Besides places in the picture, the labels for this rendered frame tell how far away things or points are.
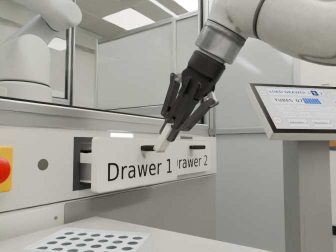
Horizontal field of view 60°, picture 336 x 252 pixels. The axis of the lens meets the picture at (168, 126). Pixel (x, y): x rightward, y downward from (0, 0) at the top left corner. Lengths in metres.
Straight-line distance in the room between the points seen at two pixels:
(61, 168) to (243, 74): 1.86
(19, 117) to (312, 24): 0.50
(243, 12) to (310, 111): 0.90
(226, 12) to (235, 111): 1.74
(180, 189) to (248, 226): 1.40
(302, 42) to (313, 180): 1.00
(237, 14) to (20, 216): 0.53
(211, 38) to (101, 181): 0.35
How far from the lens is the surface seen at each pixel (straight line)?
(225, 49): 0.59
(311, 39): 0.50
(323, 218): 1.49
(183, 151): 0.94
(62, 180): 0.63
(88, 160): 0.64
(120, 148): 0.63
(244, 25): 0.57
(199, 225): 1.11
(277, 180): 2.20
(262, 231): 2.29
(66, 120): 0.63
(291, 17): 0.51
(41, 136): 0.60
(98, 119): 0.69
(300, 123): 1.31
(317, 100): 1.49
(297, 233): 1.46
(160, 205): 0.89
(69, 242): 0.40
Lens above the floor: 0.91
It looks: 4 degrees up
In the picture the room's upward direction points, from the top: straight up
